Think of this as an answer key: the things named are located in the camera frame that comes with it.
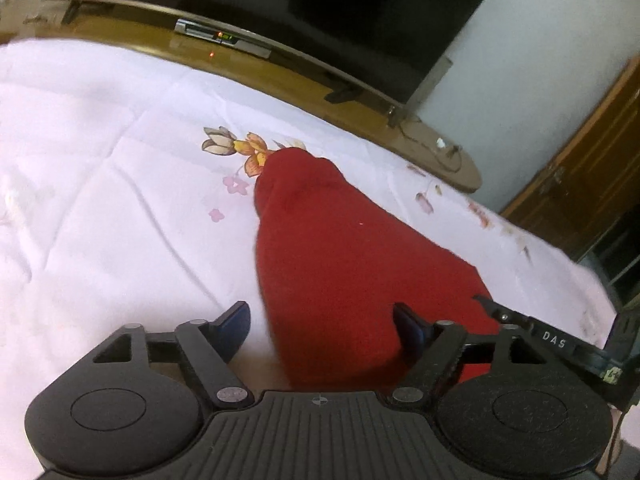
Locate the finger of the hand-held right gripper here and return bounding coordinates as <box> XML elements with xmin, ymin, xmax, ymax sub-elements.
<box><xmin>472</xmin><ymin>295</ymin><xmax>608</xmax><ymax>363</ymax></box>

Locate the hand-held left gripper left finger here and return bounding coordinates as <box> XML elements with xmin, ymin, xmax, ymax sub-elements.
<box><xmin>92</xmin><ymin>301</ymin><xmax>256</xmax><ymax>411</ymax></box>

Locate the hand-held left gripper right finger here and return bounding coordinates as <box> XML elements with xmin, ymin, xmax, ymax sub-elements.
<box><xmin>382</xmin><ymin>302</ymin><xmax>548</xmax><ymax>406</ymax></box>

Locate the red garment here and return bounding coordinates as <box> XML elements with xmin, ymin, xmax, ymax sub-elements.
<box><xmin>252</xmin><ymin>147</ymin><xmax>503</xmax><ymax>392</ymax></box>

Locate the brown wooden door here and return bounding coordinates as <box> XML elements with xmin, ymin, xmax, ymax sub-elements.
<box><xmin>500</xmin><ymin>55</ymin><xmax>640</xmax><ymax>262</ymax></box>

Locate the white floral bedsheet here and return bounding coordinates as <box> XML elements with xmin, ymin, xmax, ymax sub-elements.
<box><xmin>0</xmin><ymin>40</ymin><xmax>621</xmax><ymax>480</ymax></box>

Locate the silver set-top box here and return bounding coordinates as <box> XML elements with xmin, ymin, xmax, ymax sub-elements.
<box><xmin>175</xmin><ymin>18</ymin><xmax>273</xmax><ymax>59</ymax></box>

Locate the wooden television cabinet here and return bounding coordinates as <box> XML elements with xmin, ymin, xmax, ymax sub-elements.
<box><xmin>0</xmin><ymin>0</ymin><xmax>483</xmax><ymax>193</ymax></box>

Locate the black flat television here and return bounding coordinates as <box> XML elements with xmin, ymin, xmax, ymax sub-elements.
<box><xmin>42</xmin><ymin>0</ymin><xmax>516</xmax><ymax>106</ymax></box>

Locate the dark barred frame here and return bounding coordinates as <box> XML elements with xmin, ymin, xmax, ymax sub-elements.
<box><xmin>575</xmin><ymin>220</ymin><xmax>640</xmax><ymax>311</ymax></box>

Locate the black cable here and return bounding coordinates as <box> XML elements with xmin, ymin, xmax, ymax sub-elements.
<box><xmin>387</xmin><ymin>105</ymin><xmax>463</xmax><ymax>174</ymax></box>

